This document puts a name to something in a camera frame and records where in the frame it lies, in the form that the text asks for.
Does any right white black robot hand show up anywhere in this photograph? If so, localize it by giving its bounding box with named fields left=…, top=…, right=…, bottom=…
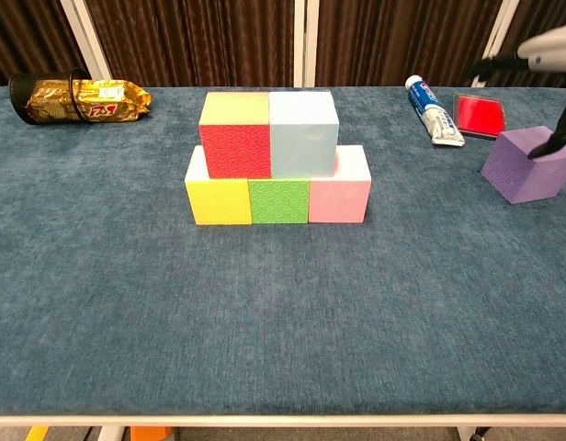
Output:
left=464, top=20, right=566, bottom=160

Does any purple cube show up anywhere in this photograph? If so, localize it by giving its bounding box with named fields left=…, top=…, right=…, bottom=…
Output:
left=481, top=125, right=566, bottom=205

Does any pink cube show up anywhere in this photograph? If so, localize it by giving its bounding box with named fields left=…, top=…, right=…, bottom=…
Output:
left=308, top=144, right=373, bottom=225

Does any light blue cube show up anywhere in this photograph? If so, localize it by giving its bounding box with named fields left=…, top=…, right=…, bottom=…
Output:
left=267, top=90, right=341, bottom=179

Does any red orange cube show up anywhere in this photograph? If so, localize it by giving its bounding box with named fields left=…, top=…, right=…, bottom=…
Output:
left=198, top=91, right=273, bottom=180

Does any yellow cube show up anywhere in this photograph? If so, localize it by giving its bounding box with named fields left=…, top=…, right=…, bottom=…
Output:
left=184, top=144, right=254, bottom=226

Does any green cube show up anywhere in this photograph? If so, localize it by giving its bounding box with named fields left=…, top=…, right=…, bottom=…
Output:
left=248, top=177, right=311, bottom=225

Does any brown pleated curtain panel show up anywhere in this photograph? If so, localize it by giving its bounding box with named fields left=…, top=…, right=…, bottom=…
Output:
left=0, top=0, right=85, bottom=91
left=315, top=0, right=503, bottom=87
left=487, top=0, right=566, bottom=88
left=87, top=0, right=297, bottom=87

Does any red ink pad box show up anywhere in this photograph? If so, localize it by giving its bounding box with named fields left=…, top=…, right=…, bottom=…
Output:
left=452, top=93, right=509, bottom=139

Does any white blue toothpaste tube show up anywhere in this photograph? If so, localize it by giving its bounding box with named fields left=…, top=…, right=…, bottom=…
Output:
left=404, top=75, right=466, bottom=148

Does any blue table cloth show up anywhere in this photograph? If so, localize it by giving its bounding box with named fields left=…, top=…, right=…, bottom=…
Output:
left=0, top=85, right=566, bottom=417

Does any gold foil snack packet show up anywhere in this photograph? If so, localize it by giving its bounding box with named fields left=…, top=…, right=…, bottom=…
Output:
left=25, top=78, right=153, bottom=123

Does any black mesh cup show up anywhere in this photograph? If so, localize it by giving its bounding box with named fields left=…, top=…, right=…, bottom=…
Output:
left=7, top=68, right=89, bottom=125

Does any orange box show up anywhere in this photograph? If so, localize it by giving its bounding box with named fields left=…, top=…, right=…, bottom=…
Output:
left=130, top=425, right=172, bottom=441

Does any white partition frame post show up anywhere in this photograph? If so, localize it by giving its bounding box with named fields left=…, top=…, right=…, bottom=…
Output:
left=294, top=0, right=319, bottom=87
left=470, top=0, right=521, bottom=87
left=60, top=0, right=114, bottom=88

